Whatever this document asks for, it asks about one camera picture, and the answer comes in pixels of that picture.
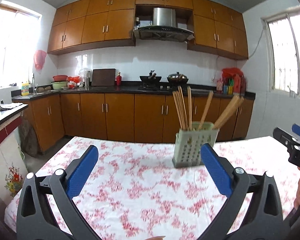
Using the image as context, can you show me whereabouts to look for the lower wooden cabinets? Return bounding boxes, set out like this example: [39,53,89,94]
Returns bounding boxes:
[13,92,255,153]

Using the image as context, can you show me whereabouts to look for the red bottle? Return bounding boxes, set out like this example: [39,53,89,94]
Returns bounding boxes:
[116,72,122,86]

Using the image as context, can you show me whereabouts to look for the red bag condiment cluster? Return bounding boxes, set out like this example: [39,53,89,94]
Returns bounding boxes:
[216,67,247,96]

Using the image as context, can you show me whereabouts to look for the flower decorated cabinet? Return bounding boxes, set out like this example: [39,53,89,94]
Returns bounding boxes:
[0,114,28,206]

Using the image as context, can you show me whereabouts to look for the yellow detergent bottle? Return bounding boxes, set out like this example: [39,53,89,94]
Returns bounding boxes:
[21,82,29,96]

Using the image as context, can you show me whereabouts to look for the red basin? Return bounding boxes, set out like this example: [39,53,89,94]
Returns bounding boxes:
[52,75,68,82]

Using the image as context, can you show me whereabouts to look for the black kitchen countertop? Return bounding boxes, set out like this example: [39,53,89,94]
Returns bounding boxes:
[11,85,256,102]

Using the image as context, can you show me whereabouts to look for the upper wooden cabinets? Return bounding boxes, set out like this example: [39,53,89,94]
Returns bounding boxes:
[47,0,249,60]

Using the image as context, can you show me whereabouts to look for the wooden cabinets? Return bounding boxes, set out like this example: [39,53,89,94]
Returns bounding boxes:
[47,0,249,60]
[13,92,255,153]

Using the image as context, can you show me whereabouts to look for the red hanging plastic bag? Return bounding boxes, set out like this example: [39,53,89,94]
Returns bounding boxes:
[33,50,47,71]

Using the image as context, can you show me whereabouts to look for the green perforated utensil holder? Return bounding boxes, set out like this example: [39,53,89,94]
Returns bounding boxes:
[172,121,219,168]

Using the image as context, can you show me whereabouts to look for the right window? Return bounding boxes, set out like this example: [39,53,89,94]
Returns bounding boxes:
[265,11,300,97]

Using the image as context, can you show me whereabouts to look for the window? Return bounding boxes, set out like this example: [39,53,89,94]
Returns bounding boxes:
[0,1,42,89]
[265,11,300,97]

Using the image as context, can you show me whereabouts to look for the steel range hood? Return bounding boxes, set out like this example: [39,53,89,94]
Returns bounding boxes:
[133,5,194,43]

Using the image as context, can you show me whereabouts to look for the left window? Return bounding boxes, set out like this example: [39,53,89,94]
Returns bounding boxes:
[0,1,42,89]

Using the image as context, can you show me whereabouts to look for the person left hand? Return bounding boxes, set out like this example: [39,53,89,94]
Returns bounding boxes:
[146,236,165,240]

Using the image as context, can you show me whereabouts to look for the dark wooden cutting board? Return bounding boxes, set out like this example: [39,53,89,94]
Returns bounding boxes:
[91,68,116,86]

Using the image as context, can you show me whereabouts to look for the gas stove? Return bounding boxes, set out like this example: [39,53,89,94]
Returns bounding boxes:
[138,83,178,92]

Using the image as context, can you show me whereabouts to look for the black wok on stove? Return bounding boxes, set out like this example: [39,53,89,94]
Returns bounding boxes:
[140,70,162,84]

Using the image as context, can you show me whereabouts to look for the lidded pan on stove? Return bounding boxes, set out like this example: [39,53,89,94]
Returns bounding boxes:
[167,72,189,86]

